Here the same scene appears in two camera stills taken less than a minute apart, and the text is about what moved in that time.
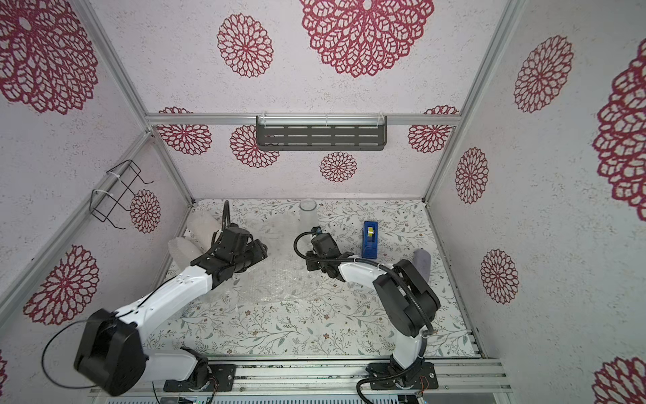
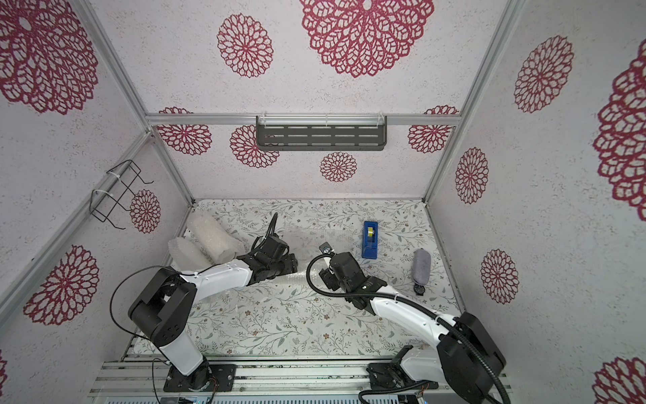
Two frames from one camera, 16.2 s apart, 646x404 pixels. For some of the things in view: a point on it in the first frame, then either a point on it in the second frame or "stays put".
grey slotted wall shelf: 317,132 stays put
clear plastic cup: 308,215 → 301,278
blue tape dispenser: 369,240 stays put
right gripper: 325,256 → 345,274
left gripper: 256,247 → 292,264
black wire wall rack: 121,178 stays put
